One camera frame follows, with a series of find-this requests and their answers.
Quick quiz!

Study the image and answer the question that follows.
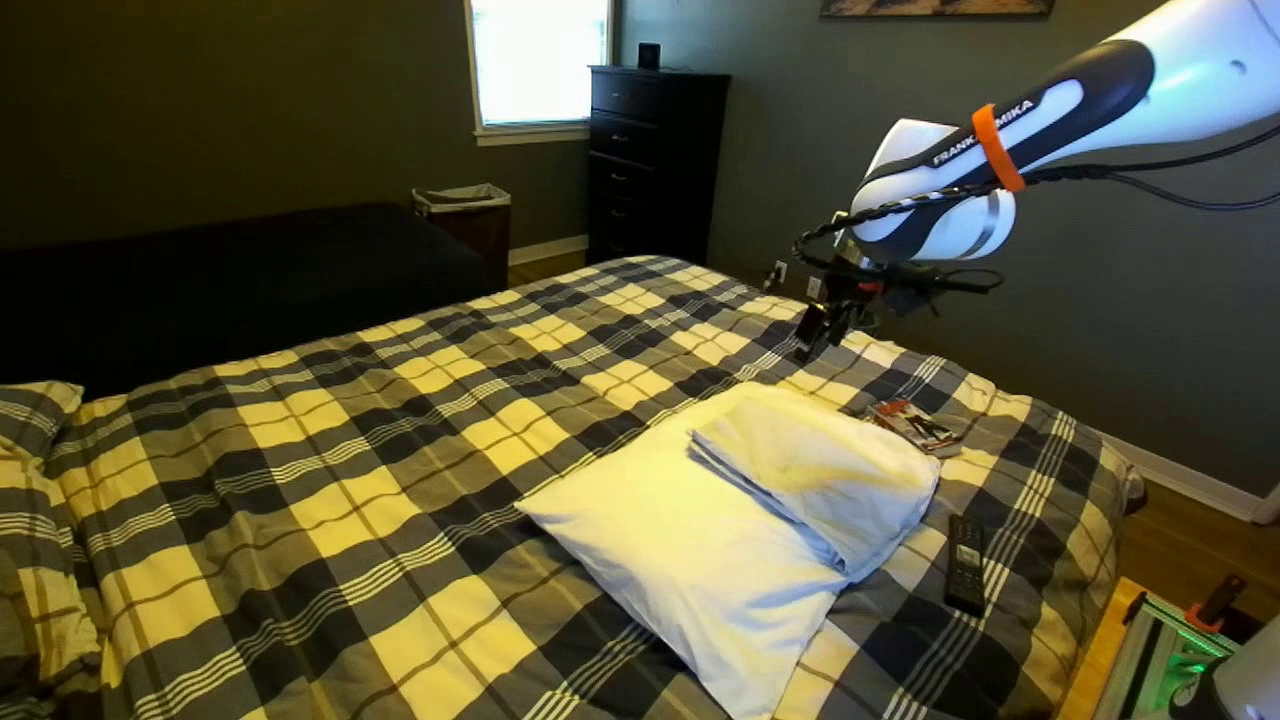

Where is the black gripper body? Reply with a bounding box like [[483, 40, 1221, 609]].
[[812, 254, 895, 331]]

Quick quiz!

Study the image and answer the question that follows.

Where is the white towel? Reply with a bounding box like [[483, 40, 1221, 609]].
[[689, 391, 945, 584]]

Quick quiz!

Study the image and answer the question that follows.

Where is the white box corner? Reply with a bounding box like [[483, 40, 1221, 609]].
[[1207, 610, 1280, 720]]

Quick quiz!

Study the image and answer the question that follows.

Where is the small colourful packet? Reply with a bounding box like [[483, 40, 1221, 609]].
[[871, 395, 973, 460]]

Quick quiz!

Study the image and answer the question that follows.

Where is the black tall dresser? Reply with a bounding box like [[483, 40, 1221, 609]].
[[586, 64, 737, 271]]

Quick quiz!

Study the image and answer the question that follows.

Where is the white pillow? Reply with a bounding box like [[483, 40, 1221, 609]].
[[511, 378, 858, 720]]

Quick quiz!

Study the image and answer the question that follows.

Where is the black remote control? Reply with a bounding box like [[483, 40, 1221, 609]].
[[945, 510, 1001, 620]]

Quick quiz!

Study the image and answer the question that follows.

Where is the dark nightstand with tray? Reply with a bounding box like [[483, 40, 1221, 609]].
[[410, 179, 515, 291]]

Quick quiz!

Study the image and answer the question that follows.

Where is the bright window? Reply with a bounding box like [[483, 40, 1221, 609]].
[[459, 0, 624, 149]]

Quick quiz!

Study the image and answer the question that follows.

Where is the white baseboard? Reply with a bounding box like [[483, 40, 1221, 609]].
[[1102, 433, 1280, 526]]

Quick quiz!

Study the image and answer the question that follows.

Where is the light wooden board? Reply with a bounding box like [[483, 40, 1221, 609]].
[[1058, 571, 1151, 720]]

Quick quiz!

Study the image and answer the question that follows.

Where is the plaid yellow grey comforter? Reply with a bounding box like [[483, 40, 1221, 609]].
[[37, 250, 1151, 720]]

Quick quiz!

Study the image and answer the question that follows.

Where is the black red clamp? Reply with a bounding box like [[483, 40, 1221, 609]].
[[1184, 571, 1258, 639]]

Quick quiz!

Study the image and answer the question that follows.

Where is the black couch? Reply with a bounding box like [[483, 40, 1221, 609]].
[[0, 198, 492, 403]]

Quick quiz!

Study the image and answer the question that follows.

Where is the plaid pillow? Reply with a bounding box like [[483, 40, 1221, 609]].
[[0, 376, 108, 713]]

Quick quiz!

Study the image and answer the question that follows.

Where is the framed wall picture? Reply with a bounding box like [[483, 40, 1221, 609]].
[[817, 0, 1062, 22]]

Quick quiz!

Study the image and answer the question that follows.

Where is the green frame object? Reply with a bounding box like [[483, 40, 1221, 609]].
[[1110, 593, 1245, 720]]

